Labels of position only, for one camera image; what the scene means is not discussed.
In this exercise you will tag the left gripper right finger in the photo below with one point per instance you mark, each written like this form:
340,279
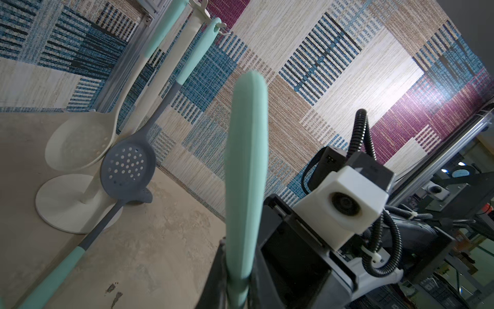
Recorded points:
262,293

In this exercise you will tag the grey skimmer by white stand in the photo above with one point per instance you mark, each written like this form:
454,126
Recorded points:
46,289

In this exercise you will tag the white utensil rack stand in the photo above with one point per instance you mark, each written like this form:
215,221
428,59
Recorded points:
74,202

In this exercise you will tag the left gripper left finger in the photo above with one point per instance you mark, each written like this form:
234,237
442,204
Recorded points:
214,295

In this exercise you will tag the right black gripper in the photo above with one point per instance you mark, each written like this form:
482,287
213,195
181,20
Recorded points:
302,271

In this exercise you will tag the grey skimmer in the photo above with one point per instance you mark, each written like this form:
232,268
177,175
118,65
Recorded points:
129,166
245,166
46,289

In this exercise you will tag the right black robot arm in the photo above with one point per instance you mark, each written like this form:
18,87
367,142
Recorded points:
422,247

